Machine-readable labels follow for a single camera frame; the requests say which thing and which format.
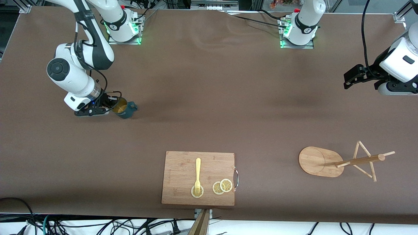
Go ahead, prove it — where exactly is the teal mug with yellow inside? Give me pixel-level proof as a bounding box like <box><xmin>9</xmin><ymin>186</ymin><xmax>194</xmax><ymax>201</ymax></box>
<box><xmin>112</xmin><ymin>98</ymin><xmax>138</xmax><ymax>119</ymax></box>

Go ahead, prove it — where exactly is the wooden mug rack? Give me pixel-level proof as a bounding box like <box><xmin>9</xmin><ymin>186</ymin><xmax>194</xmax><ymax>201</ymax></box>
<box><xmin>298</xmin><ymin>141</ymin><xmax>395</xmax><ymax>182</ymax></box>

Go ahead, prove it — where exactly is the bamboo cutting board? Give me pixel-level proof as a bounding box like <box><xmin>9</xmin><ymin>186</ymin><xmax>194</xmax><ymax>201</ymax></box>
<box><xmin>161</xmin><ymin>151</ymin><xmax>235</xmax><ymax>206</ymax></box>

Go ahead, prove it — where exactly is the yellow plastic fork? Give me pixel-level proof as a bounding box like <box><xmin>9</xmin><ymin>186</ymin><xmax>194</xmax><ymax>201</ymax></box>
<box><xmin>194</xmin><ymin>158</ymin><xmax>201</xmax><ymax>195</ymax></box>

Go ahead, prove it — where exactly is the grey power strip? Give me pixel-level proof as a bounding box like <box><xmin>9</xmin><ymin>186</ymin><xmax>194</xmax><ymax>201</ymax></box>
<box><xmin>190</xmin><ymin>0</ymin><xmax>239</xmax><ymax>11</ymax></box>

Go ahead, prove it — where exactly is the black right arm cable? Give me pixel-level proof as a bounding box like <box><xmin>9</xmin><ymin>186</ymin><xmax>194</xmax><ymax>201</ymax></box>
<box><xmin>73</xmin><ymin>0</ymin><xmax>122</xmax><ymax>111</ymax></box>

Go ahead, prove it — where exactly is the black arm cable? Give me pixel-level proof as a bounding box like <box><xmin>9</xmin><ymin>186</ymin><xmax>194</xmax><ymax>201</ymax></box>
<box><xmin>361</xmin><ymin>0</ymin><xmax>382</xmax><ymax>79</ymax></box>
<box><xmin>73</xmin><ymin>0</ymin><xmax>122</xmax><ymax>111</ymax></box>

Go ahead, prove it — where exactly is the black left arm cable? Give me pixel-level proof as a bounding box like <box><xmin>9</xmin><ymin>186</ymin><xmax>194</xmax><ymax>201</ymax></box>
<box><xmin>361</xmin><ymin>0</ymin><xmax>382</xmax><ymax>79</ymax></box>

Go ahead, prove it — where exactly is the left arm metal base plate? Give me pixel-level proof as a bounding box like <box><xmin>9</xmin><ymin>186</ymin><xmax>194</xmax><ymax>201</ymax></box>
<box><xmin>280</xmin><ymin>18</ymin><xmax>314</xmax><ymax>49</ymax></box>

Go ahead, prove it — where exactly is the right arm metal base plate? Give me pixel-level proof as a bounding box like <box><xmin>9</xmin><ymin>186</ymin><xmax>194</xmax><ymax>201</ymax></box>
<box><xmin>108</xmin><ymin>15</ymin><xmax>143</xmax><ymax>45</ymax></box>

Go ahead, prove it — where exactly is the black table cable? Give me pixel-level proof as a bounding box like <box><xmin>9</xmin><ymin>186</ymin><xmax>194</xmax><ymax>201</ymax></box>
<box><xmin>225</xmin><ymin>9</ymin><xmax>294</xmax><ymax>28</ymax></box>

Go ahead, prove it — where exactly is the black looping floor cable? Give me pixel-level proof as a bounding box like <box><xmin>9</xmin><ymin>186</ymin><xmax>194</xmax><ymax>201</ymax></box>
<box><xmin>0</xmin><ymin>197</ymin><xmax>37</xmax><ymax>235</ymax></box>

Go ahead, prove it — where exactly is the wooden camera stand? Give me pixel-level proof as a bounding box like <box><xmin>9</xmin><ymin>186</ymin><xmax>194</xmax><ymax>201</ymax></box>
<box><xmin>188</xmin><ymin>209</ymin><xmax>213</xmax><ymax>235</ymax></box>

